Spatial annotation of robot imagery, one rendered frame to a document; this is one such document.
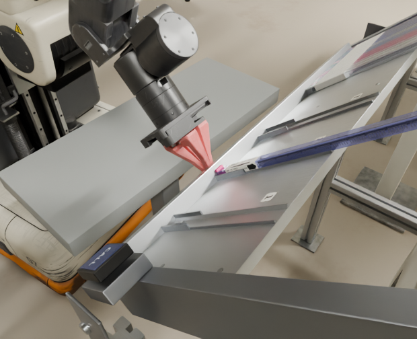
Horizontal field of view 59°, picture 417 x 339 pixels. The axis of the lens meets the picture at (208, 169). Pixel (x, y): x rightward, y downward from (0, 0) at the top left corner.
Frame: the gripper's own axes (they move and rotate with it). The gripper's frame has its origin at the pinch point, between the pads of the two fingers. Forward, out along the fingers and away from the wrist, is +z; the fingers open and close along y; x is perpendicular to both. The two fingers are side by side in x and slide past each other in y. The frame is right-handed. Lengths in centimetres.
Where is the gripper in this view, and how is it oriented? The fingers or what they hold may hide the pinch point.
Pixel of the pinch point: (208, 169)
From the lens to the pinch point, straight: 55.2
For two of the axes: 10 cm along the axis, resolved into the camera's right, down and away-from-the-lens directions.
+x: -5.7, 1.7, 8.1
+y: 6.2, -5.6, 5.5
